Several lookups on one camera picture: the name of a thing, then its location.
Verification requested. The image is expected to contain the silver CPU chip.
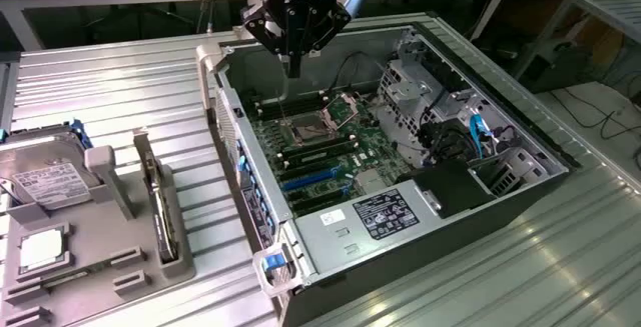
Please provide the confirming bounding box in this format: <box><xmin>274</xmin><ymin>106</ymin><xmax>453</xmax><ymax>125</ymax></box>
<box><xmin>17</xmin><ymin>229</ymin><xmax>70</xmax><ymax>268</ymax></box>

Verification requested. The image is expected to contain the black plastic shroud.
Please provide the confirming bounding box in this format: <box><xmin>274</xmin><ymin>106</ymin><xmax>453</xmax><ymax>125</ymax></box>
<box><xmin>394</xmin><ymin>158</ymin><xmax>496</xmax><ymax>220</ymax></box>

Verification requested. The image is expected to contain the open grey PC case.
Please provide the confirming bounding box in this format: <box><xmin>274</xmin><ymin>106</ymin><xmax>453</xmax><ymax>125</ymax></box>
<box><xmin>206</xmin><ymin>21</ymin><xmax>584</xmax><ymax>327</ymax></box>

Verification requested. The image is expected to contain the silver chipset heat sink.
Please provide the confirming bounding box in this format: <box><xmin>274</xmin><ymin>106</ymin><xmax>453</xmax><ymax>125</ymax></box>
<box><xmin>353</xmin><ymin>171</ymin><xmax>387</xmax><ymax>196</ymax></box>

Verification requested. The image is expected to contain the metal slat side table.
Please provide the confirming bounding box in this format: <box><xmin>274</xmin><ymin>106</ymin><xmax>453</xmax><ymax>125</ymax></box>
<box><xmin>514</xmin><ymin>0</ymin><xmax>641</xmax><ymax>80</ymax></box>

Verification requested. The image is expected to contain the black box with handle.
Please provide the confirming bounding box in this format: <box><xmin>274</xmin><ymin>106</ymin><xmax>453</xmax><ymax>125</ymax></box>
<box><xmin>520</xmin><ymin>40</ymin><xmax>594</xmax><ymax>95</ymax></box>

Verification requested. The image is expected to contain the silver drive cage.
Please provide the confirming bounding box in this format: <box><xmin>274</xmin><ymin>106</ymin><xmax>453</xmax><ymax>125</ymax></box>
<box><xmin>374</xmin><ymin>58</ymin><xmax>445</xmax><ymax>158</ymax></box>

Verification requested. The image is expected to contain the blue expansion slot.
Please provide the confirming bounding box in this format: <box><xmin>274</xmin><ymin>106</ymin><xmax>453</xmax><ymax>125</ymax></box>
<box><xmin>278</xmin><ymin>170</ymin><xmax>335</xmax><ymax>193</ymax></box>

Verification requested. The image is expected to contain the metal socket cover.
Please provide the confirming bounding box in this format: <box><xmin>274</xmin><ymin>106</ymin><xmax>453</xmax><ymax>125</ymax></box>
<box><xmin>319</xmin><ymin>92</ymin><xmax>363</xmax><ymax>122</ymax></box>

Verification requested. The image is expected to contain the grey case corner bracket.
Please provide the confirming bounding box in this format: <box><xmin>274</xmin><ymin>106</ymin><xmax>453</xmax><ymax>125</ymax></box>
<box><xmin>194</xmin><ymin>43</ymin><xmax>235</xmax><ymax>110</ymax></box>
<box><xmin>251</xmin><ymin>242</ymin><xmax>305</xmax><ymax>299</ymax></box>

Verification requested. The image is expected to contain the thin metal locking lever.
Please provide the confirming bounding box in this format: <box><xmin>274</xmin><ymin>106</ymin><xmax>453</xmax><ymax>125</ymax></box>
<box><xmin>275</xmin><ymin>89</ymin><xmax>290</xmax><ymax>122</ymax></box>

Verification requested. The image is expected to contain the black wire bundle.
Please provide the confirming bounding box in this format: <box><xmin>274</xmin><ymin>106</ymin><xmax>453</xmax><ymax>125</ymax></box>
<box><xmin>418</xmin><ymin>118</ymin><xmax>477</xmax><ymax>165</ymax></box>

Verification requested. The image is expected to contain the grey parts rack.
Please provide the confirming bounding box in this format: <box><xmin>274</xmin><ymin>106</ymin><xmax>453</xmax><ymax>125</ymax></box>
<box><xmin>0</xmin><ymin>145</ymin><xmax>198</xmax><ymax>327</ymax></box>

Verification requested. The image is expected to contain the green RAM stick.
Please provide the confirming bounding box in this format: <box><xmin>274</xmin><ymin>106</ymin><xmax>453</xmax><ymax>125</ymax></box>
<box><xmin>286</xmin><ymin>145</ymin><xmax>351</xmax><ymax>167</ymax></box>
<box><xmin>41</xmin><ymin>259</ymin><xmax>115</xmax><ymax>290</ymax></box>

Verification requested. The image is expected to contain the CPU socket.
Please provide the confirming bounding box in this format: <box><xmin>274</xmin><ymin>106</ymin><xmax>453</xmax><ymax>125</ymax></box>
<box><xmin>282</xmin><ymin>115</ymin><xmax>330</xmax><ymax>144</ymax></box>

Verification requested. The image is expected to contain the green motherboard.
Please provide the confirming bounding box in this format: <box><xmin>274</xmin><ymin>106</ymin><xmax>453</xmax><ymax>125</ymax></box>
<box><xmin>248</xmin><ymin>88</ymin><xmax>419</xmax><ymax>218</ymax></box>

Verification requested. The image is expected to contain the grey power supply unit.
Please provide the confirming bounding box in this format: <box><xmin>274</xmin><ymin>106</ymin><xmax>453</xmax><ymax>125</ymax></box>
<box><xmin>294</xmin><ymin>180</ymin><xmax>445</xmax><ymax>278</ymax></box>

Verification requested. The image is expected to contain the black graphics card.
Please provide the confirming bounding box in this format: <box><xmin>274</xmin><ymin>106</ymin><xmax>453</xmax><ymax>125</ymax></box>
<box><xmin>132</xmin><ymin>127</ymin><xmax>179</xmax><ymax>264</ymax></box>

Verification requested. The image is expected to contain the black looped wire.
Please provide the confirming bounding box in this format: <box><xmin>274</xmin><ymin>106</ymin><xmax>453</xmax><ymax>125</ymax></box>
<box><xmin>334</xmin><ymin>51</ymin><xmax>390</xmax><ymax>90</ymax></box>

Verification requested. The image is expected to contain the black dangling arm cable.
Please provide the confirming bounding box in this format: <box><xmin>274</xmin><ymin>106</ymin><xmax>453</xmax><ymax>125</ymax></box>
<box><xmin>196</xmin><ymin>0</ymin><xmax>223</xmax><ymax>36</ymax></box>

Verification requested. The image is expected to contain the silver disk bay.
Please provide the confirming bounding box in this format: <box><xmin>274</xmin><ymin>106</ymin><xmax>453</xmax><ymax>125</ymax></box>
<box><xmin>467</xmin><ymin>145</ymin><xmax>570</xmax><ymax>199</ymax></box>

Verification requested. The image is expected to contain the blue SATA wire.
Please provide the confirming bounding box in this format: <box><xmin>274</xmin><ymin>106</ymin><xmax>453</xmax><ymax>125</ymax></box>
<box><xmin>467</xmin><ymin>112</ymin><xmax>491</xmax><ymax>160</ymax></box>

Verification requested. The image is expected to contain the blue case release latch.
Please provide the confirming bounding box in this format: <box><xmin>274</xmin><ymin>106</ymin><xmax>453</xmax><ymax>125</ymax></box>
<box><xmin>262</xmin><ymin>253</ymin><xmax>286</xmax><ymax>271</ymax></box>

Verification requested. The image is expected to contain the hard disk with blue carrier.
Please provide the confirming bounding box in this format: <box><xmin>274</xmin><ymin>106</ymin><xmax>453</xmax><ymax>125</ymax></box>
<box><xmin>0</xmin><ymin>118</ymin><xmax>96</xmax><ymax>210</ymax></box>

